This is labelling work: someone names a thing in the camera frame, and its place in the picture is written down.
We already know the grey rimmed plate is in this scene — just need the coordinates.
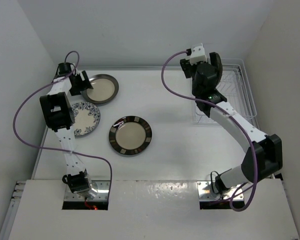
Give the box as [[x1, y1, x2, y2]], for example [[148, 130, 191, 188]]
[[209, 52, 223, 88], [81, 74, 119, 105]]

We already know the black patterned rim plate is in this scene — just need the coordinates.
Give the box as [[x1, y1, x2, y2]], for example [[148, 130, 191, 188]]
[[108, 115, 153, 156]]

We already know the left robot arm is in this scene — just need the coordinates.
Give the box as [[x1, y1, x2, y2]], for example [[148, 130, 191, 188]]
[[39, 62, 93, 198]]

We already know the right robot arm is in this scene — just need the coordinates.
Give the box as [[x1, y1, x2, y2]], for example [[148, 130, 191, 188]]
[[180, 52, 283, 194]]

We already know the blue floral white plate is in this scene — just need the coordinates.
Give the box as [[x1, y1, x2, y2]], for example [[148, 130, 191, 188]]
[[71, 101, 101, 137]]

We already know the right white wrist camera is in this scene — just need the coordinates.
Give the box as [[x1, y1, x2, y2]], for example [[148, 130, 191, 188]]
[[189, 43, 208, 66]]

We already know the white wire dish rack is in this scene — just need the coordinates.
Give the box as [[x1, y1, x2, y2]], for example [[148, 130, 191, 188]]
[[191, 57, 258, 126]]

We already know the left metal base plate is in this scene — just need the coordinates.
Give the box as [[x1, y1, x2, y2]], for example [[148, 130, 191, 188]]
[[64, 180, 110, 202]]

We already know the metal base plate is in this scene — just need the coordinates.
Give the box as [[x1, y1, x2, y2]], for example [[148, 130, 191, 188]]
[[197, 180, 244, 202], [64, 180, 110, 202]]

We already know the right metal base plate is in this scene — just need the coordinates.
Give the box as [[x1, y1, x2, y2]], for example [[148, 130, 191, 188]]
[[197, 180, 244, 202]]

